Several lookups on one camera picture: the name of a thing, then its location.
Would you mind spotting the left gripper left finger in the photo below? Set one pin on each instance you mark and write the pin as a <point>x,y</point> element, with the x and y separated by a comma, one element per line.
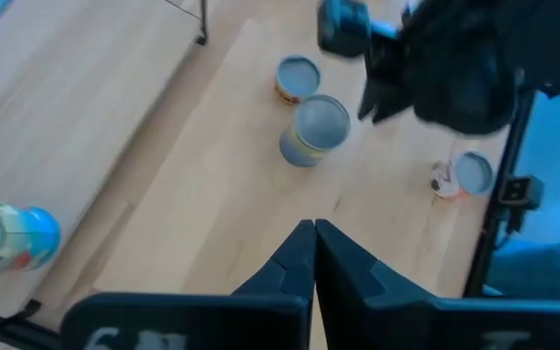
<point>285,282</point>

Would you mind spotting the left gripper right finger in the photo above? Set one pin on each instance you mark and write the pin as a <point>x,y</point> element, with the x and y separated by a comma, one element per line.
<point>353,287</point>

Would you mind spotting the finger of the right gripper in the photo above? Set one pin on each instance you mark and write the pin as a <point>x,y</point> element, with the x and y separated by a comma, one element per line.
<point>392,109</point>
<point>379,78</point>

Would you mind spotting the tall blue yellow can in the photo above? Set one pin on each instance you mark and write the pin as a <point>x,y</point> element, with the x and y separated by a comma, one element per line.
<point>319,124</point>

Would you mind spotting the orange can cream rings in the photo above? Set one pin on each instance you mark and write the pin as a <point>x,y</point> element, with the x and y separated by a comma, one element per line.
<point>472,174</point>

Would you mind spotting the tall teal yellow-green can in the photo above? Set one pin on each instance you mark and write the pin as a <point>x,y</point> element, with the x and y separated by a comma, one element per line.
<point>12,238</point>

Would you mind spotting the wooden shelf black metal legs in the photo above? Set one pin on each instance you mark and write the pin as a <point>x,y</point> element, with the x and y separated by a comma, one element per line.
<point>66,97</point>

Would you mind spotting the short yellow pink-spotted can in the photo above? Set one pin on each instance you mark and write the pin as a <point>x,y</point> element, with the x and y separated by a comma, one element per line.
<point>297,78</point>

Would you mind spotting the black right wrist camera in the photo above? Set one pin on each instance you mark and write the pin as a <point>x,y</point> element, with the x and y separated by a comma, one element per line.
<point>343,26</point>

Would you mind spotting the black aluminium rig frame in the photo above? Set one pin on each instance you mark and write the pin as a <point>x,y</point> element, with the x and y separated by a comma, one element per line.
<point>494,233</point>

